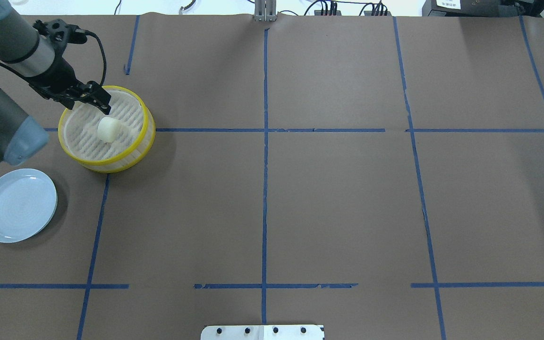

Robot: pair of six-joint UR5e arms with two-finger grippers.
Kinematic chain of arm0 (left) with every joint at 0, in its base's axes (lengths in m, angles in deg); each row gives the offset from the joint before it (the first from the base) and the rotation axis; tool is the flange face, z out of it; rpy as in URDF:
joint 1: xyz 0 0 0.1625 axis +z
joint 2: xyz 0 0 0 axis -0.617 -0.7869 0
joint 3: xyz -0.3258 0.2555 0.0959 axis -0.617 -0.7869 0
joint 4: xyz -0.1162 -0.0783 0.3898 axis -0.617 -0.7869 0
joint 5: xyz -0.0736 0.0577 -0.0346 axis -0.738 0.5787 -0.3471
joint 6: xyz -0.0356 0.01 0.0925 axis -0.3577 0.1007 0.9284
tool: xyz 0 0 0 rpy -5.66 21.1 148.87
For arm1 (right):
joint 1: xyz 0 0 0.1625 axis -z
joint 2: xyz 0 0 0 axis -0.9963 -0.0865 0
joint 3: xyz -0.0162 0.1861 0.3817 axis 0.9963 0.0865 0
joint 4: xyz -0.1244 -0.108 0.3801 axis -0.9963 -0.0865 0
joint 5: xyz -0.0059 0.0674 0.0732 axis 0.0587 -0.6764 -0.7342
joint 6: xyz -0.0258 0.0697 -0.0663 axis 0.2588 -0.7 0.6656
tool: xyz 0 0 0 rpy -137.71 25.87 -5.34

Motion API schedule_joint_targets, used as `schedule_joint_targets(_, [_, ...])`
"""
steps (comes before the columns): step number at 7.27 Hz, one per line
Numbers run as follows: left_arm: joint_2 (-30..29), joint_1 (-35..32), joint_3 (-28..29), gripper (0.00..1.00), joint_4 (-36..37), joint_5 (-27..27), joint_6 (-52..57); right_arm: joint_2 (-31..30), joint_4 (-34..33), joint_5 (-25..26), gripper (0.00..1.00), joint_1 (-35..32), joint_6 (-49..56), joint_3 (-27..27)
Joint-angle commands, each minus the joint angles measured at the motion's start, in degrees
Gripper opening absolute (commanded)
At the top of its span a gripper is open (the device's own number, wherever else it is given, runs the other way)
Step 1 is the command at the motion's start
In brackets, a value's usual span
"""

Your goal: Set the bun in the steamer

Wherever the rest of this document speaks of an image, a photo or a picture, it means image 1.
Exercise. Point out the aluminium frame post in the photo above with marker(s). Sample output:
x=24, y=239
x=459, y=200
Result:
x=265, y=10

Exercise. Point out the white steamed bun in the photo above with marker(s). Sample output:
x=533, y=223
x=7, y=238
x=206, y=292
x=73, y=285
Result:
x=108, y=129

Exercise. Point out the yellow rimmed bamboo steamer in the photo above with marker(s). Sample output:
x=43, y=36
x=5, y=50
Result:
x=77, y=133

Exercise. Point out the white mounting base plate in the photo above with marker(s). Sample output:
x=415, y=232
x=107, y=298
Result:
x=263, y=332

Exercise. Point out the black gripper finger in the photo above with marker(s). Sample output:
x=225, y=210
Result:
x=94, y=94

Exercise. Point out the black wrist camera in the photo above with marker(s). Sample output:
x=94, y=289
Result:
x=60, y=34

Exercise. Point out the light blue plate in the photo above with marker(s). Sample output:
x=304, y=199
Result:
x=28, y=202

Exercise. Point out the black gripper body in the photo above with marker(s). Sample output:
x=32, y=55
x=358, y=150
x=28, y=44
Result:
x=61, y=74

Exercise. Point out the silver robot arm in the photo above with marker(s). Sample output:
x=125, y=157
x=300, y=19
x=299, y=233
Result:
x=34, y=53

